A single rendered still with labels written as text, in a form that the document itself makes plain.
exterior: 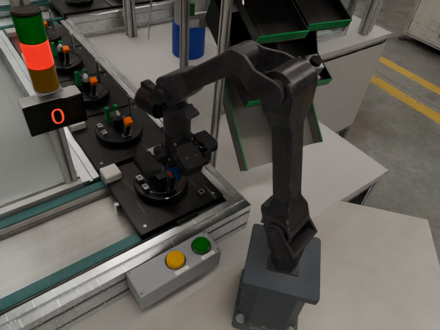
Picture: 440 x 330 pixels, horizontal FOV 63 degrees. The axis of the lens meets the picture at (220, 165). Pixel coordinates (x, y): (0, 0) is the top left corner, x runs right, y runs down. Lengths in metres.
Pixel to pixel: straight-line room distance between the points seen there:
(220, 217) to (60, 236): 0.39
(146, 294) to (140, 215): 0.20
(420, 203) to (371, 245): 1.60
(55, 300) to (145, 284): 0.18
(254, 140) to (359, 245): 0.42
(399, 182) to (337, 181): 1.55
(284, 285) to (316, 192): 0.52
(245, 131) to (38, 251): 0.60
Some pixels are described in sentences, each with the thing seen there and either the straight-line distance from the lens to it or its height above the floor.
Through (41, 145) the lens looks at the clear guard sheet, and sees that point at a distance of 0.94.
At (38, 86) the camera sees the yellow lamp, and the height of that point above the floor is 1.28.
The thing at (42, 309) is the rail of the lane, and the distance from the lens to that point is 0.83.
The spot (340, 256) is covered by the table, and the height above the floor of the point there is 0.86.
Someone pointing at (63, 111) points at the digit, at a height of 1.21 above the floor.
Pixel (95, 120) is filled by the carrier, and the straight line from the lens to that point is 1.21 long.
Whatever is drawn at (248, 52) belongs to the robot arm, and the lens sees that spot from 0.55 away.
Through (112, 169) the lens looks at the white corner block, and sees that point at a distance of 1.00.
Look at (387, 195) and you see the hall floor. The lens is 2.63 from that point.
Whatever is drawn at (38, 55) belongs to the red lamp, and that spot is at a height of 1.34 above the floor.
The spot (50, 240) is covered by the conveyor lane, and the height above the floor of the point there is 0.92.
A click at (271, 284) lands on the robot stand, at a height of 1.06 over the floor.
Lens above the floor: 1.67
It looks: 43 degrees down
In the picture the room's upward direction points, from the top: 7 degrees clockwise
